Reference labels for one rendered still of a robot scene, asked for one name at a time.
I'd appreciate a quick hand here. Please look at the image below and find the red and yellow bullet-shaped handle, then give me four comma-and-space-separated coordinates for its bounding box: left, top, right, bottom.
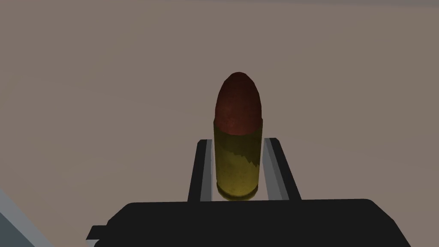
213, 71, 264, 202

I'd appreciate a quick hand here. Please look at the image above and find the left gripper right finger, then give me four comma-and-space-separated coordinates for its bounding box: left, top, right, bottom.
262, 137, 302, 201

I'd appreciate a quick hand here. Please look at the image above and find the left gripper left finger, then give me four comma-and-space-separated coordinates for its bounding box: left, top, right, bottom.
187, 139, 216, 202

